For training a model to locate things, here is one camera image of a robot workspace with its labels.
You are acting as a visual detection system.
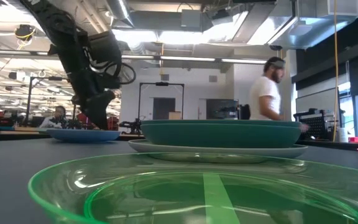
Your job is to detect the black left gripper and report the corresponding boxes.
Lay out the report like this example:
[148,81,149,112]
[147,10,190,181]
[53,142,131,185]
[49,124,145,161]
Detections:
[70,63,122,131]

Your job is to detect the blue plastic plate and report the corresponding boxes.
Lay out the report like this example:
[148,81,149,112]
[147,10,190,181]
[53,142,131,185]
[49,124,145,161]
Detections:
[46,128,121,144]

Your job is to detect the clear green plastic plate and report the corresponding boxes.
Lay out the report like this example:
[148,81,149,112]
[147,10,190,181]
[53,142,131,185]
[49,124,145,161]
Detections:
[27,151,358,224]

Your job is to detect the large teal plastic plate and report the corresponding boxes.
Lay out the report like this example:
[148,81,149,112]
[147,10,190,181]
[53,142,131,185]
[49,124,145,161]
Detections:
[140,119,302,149]

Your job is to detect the person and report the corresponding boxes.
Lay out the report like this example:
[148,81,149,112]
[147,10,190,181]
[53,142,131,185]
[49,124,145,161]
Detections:
[39,105,68,129]
[249,56,310,133]

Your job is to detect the dark door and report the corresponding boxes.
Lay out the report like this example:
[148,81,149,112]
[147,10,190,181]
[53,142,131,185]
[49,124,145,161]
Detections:
[152,97,176,121]

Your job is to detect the ceiling light strip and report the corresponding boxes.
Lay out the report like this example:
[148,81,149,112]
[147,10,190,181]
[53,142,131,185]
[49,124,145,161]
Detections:
[121,55,267,65]

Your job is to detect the dark display cabinet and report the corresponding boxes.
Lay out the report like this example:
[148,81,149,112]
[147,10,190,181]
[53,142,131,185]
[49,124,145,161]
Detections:
[206,98,239,121]

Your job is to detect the large white plastic plate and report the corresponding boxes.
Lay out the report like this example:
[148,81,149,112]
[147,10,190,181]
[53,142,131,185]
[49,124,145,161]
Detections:
[127,139,309,159]

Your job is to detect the black pegboard rack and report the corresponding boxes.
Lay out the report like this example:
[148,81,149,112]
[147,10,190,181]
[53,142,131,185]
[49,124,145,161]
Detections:
[293,108,336,141]

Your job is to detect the white cup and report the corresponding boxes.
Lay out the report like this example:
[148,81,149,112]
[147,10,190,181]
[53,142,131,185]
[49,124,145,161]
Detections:
[336,126,349,143]

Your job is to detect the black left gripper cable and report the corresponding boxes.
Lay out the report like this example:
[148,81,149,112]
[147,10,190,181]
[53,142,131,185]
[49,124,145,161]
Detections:
[103,61,137,85]

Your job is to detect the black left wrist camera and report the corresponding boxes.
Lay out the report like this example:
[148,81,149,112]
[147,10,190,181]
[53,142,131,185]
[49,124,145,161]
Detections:
[87,30,122,68]

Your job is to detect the black frame stand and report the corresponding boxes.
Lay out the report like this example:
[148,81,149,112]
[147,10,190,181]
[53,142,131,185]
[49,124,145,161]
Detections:
[137,82,185,121]

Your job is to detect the black reel yellow cable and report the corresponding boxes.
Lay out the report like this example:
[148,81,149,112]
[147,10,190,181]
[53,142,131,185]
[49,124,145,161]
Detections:
[14,24,37,42]

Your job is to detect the silver ventilation duct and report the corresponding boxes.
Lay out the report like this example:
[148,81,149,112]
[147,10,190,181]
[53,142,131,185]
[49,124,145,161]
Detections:
[231,0,358,50]

